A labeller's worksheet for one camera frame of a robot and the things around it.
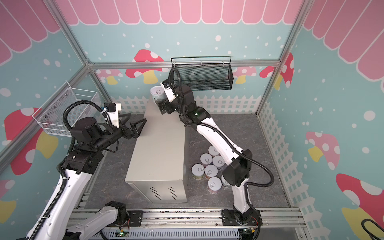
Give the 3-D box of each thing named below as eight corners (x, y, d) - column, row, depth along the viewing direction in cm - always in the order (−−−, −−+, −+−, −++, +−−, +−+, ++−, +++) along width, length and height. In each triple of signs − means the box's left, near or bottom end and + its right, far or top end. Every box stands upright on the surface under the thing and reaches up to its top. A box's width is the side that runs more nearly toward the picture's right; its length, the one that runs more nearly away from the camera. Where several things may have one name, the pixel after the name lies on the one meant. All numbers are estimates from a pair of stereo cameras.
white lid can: (198, 163, 95) (198, 158, 91) (204, 155, 99) (204, 151, 94) (207, 169, 93) (208, 165, 88) (213, 161, 96) (214, 156, 92)
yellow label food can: (213, 160, 97) (214, 155, 92) (206, 152, 100) (207, 148, 96) (218, 156, 99) (219, 151, 94) (211, 149, 102) (212, 144, 97)
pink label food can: (208, 194, 84) (208, 190, 79) (207, 180, 89) (208, 176, 84) (221, 194, 84) (222, 190, 79) (219, 180, 89) (221, 176, 84)
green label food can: (191, 180, 88) (191, 176, 84) (191, 167, 93) (191, 163, 89) (204, 180, 88) (204, 176, 84) (204, 167, 93) (204, 163, 89)
